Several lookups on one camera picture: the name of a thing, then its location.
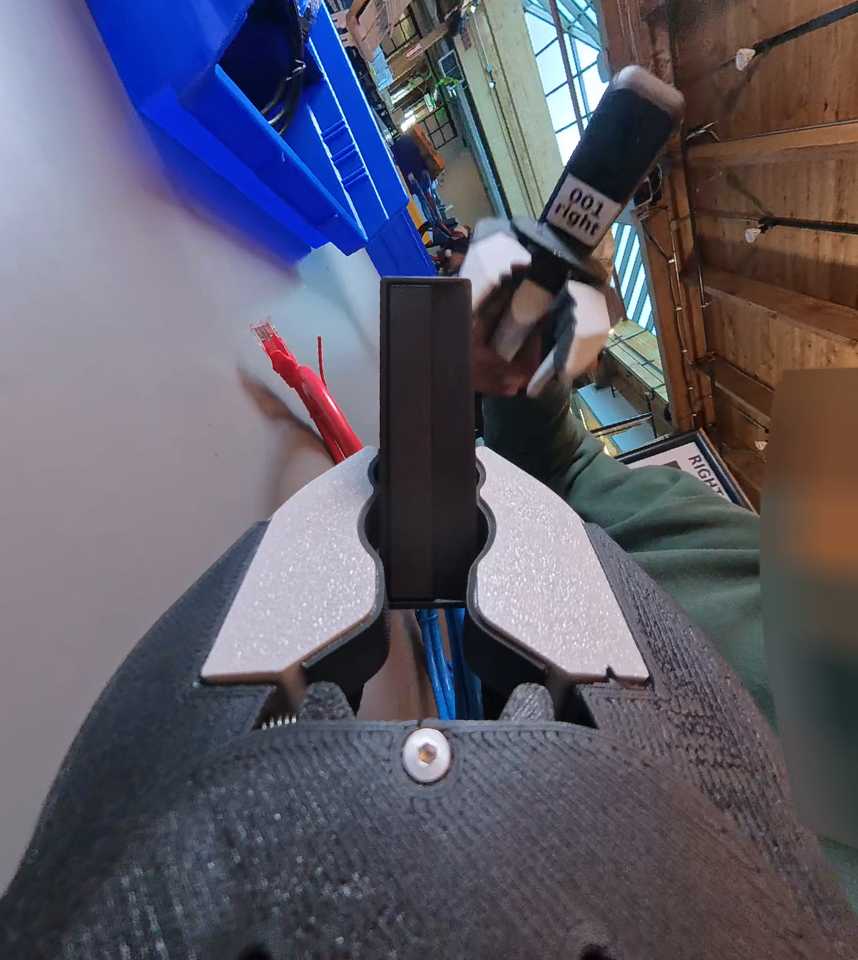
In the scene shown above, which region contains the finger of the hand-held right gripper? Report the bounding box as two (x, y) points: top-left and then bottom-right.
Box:
(462, 219), (551, 361)
(525, 283), (613, 400)

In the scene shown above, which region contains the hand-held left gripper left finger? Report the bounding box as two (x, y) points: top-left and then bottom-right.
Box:
(200, 448), (390, 687)

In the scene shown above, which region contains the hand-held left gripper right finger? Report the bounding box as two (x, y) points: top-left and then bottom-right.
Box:
(472, 446), (652, 689)

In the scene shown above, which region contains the blue ethernet cable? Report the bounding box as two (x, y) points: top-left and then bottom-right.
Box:
(415, 606), (487, 723)

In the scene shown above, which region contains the red ethernet cable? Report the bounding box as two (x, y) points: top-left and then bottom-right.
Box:
(249, 317), (367, 464)

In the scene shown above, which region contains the black ethernet port block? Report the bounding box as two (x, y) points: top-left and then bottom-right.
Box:
(379, 276), (475, 606)

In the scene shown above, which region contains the large blue plastic bin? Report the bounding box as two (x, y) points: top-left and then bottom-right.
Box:
(84, 0), (370, 265)

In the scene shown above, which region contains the person's right hand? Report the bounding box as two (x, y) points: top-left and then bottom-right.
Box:
(470, 309), (550, 399)

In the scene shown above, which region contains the narrow blue plastic bin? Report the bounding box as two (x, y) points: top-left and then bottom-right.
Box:
(307, 0), (441, 279)

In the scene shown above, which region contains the black framed sign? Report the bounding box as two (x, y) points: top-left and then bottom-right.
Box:
(615, 429), (761, 515)

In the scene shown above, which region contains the black cable coil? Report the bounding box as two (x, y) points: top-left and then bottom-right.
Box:
(256, 0), (311, 133)

